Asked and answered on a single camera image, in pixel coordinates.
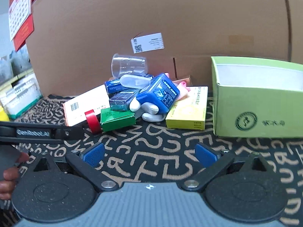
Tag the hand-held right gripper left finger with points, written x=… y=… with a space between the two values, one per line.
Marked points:
x=93 y=155

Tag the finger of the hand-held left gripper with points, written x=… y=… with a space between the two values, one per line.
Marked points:
x=67 y=133

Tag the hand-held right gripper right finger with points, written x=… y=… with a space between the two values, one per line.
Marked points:
x=205 y=155

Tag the red tape roll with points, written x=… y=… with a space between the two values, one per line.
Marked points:
x=91 y=118

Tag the white orange box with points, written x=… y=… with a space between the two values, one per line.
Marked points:
x=82 y=106

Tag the small green box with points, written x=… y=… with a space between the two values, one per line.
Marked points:
x=117 y=119

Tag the yellow box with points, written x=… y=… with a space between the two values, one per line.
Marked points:
x=187 y=113

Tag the dark teal box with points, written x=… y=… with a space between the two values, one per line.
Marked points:
x=120 y=100

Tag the blue box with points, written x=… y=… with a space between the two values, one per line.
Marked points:
x=113 y=85

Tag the pink white packet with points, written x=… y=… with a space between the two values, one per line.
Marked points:
x=183 y=91

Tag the white rounded object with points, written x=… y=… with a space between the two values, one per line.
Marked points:
x=150 y=114

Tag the green cardboard box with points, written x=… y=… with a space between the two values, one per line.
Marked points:
x=255 y=104

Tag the blue plastic bottle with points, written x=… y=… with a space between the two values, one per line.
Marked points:
x=158 y=94

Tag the clear plastic cup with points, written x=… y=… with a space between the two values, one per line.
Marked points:
x=129 y=65

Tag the person's left hand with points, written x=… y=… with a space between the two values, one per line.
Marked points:
x=10 y=173

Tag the yellow object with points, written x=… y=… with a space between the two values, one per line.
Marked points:
x=3 y=114

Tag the green white carton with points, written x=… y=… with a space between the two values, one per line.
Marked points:
x=21 y=97

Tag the black letter-patterned mat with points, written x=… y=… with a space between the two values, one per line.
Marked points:
x=151 y=146

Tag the small brown box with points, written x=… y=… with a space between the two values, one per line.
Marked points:
x=182 y=78

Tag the white shipping label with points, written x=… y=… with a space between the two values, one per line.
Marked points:
x=147 y=42

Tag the large brown cardboard box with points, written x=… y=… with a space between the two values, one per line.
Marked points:
x=165 y=16

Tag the red wall calendar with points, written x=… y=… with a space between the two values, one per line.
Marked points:
x=20 y=16

